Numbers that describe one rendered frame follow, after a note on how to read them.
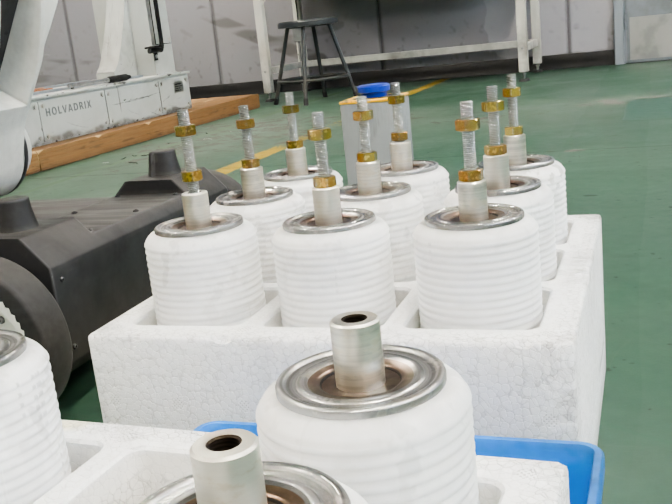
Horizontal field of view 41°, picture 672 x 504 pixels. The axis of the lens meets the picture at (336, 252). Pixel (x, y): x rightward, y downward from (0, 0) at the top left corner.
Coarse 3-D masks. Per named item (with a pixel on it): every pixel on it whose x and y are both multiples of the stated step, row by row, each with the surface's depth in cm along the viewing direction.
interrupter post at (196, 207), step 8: (184, 192) 76; (200, 192) 75; (184, 200) 75; (192, 200) 74; (200, 200) 74; (208, 200) 75; (184, 208) 75; (192, 208) 74; (200, 208) 74; (208, 208) 75; (192, 216) 75; (200, 216) 75; (208, 216) 75; (192, 224) 75; (200, 224) 75; (208, 224) 75
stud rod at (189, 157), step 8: (184, 112) 73; (184, 120) 73; (184, 144) 74; (192, 144) 74; (184, 152) 74; (192, 152) 74; (184, 160) 74; (192, 160) 74; (192, 168) 74; (192, 184) 74; (192, 192) 75
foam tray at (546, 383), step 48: (576, 240) 86; (576, 288) 72; (96, 336) 73; (144, 336) 72; (192, 336) 70; (240, 336) 69; (288, 336) 68; (384, 336) 65; (432, 336) 64; (480, 336) 63; (528, 336) 62; (576, 336) 62; (144, 384) 73; (192, 384) 71; (240, 384) 70; (480, 384) 63; (528, 384) 62; (576, 384) 62; (480, 432) 64; (528, 432) 63; (576, 432) 62
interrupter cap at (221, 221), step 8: (184, 216) 79; (216, 216) 78; (224, 216) 77; (232, 216) 77; (240, 216) 76; (160, 224) 76; (168, 224) 77; (176, 224) 77; (184, 224) 77; (216, 224) 76; (224, 224) 74; (232, 224) 74; (240, 224) 75; (160, 232) 73; (168, 232) 73; (176, 232) 73; (184, 232) 72; (192, 232) 72; (200, 232) 72; (208, 232) 72; (216, 232) 73
